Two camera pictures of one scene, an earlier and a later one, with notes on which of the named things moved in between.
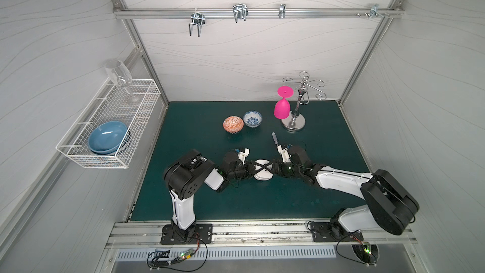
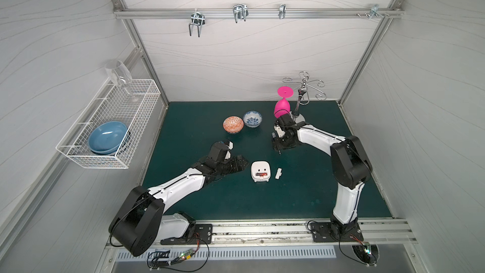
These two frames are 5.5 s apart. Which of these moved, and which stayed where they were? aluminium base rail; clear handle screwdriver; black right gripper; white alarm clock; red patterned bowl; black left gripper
Moved: black right gripper; black left gripper
Stayed: white alarm clock; red patterned bowl; clear handle screwdriver; aluminium base rail
